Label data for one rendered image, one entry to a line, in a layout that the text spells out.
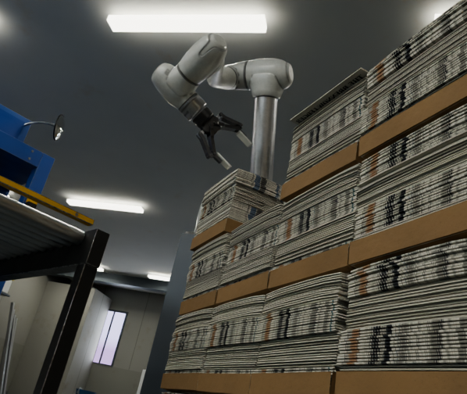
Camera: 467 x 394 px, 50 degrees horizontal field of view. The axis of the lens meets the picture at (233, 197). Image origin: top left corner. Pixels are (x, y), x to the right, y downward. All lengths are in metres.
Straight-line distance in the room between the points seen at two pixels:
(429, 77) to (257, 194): 0.80
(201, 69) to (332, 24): 2.12
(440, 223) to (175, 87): 1.18
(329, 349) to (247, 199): 0.78
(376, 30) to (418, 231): 3.01
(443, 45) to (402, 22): 2.71
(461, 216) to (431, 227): 0.06
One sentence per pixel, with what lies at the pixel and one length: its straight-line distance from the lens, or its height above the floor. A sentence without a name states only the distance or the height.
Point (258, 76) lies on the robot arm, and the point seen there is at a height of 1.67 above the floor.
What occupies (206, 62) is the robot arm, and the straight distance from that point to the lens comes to 1.71.
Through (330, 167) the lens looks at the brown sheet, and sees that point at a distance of 1.11.
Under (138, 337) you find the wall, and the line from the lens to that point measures 12.52.
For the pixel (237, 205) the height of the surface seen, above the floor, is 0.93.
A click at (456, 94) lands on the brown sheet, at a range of 0.89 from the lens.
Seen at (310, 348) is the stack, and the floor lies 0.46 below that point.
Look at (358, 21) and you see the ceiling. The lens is 3.70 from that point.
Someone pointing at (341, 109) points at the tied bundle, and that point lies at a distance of 1.19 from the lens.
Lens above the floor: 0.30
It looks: 25 degrees up
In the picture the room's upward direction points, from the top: 13 degrees clockwise
